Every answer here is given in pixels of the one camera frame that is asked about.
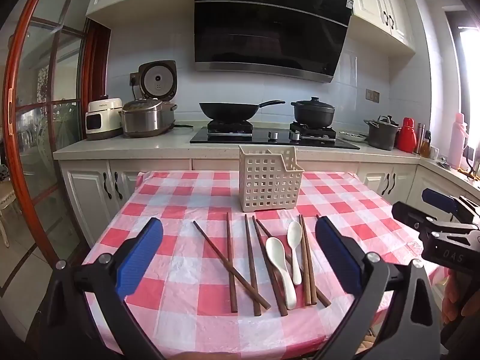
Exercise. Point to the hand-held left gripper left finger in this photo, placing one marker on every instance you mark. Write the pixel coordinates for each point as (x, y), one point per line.
(138, 258)

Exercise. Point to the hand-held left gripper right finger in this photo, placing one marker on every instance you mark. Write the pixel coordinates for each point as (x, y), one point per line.
(337, 258)

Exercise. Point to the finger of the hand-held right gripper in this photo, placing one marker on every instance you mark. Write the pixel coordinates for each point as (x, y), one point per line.
(438, 199)
(412, 213)

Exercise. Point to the white ceramic spoon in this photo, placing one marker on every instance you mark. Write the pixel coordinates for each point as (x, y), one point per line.
(294, 232)
(275, 251)

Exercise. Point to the cream plastic utensil basket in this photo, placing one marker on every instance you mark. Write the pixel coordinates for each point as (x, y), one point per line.
(262, 180)

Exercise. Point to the person's right hand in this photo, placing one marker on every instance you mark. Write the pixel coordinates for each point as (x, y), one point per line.
(448, 300)

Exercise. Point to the small white cup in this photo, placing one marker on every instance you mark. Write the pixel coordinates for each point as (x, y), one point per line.
(434, 153)

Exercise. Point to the amber oil bottle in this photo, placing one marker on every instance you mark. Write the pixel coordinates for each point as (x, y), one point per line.
(425, 148)

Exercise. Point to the pink water bottle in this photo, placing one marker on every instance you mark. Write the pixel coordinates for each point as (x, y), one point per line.
(457, 142)

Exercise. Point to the steel bottle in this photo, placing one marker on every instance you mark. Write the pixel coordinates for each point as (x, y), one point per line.
(419, 135)

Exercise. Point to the red white checkered tablecloth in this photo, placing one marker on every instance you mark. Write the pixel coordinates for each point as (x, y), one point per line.
(180, 202)

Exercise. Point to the red thermos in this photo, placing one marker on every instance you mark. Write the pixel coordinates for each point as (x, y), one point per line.
(406, 137)

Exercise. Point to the grey stockpot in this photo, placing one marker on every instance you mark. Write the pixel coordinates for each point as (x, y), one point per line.
(380, 135)

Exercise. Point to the white plate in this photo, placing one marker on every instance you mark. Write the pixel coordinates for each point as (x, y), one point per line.
(352, 137)

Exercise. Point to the window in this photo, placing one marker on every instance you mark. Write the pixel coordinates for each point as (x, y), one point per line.
(470, 82)

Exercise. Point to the black glass gas stove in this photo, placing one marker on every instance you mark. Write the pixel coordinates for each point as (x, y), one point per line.
(270, 140)

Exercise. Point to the silver rice cooker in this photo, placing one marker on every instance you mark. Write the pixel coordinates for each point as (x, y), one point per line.
(142, 120)

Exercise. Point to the black lidded cooking pot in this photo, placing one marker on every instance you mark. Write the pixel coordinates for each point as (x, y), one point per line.
(313, 114)

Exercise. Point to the white chair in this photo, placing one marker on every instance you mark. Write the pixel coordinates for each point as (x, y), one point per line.
(7, 198)

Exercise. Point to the white small kitchen appliance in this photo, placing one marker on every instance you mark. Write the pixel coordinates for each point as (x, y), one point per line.
(103, 118)

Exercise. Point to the black wok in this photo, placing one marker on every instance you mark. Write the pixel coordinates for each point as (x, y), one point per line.
(225, 110)

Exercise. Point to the wooden framed glass door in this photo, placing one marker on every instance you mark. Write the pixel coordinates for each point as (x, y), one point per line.
(95, 67)

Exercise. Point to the black glass range hood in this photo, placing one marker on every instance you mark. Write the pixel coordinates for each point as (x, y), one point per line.
(262, 26)

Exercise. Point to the wall switch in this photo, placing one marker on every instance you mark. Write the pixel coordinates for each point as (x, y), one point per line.
(372, 95)

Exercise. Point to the wall socket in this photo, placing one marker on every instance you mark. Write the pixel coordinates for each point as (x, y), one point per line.
(134, 79)

